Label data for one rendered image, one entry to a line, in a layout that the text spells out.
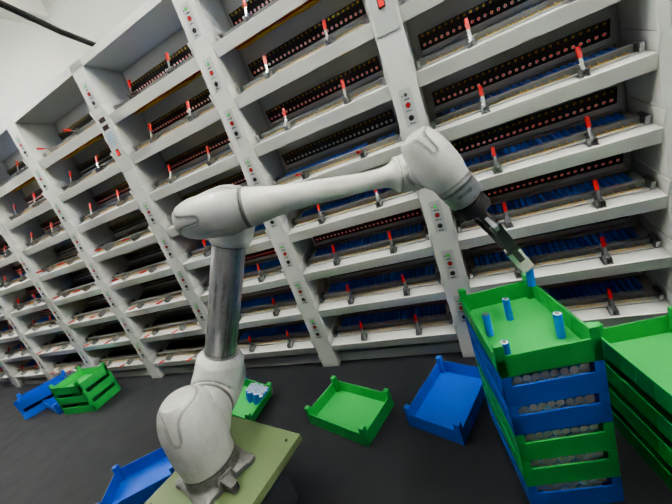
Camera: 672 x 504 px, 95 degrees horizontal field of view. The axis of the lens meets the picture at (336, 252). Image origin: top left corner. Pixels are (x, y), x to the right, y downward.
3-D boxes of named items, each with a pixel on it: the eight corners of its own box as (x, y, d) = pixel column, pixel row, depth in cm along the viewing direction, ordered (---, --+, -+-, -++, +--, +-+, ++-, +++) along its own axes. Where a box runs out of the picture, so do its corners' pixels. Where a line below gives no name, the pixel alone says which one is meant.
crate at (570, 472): (621, 476, 70) (618, 449, 68) (527, 487, 74) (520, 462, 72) (550, 383, 98) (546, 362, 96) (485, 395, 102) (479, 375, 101)
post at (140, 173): (236, 372, 187) (79, 57, 144) (225, 373, 191) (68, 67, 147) (254, 351, 205) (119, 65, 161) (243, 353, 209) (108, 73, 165)
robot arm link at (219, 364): (180, 424, 99) (206, 379, 120) (231, 429, 100) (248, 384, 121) (192, 180, 80) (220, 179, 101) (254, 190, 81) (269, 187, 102)
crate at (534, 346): (605, 359, 62) (600, 325, 60) (500, 379, 66) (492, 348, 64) (533, 295, 90) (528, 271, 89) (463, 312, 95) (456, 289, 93)
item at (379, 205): (422, 207, 118) (411, 175, 112) (291, 242, 143) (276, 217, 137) (422, 185, 134) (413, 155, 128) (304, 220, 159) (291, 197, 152)
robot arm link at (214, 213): (231, 181, 69) (246, 180, 82) (153, 199, 69) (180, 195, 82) (247, 237, 72) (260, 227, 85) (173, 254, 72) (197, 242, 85)
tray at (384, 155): (408, 155, 113) (400, 130, 109) (275, 201, 138) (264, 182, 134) (409, 139, 129) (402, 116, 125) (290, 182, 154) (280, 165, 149)
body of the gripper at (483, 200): (451, 207, 81) (473, 232, 82) (459, 213, 73) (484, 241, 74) (475, 187, 79) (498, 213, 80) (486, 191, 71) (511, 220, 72)
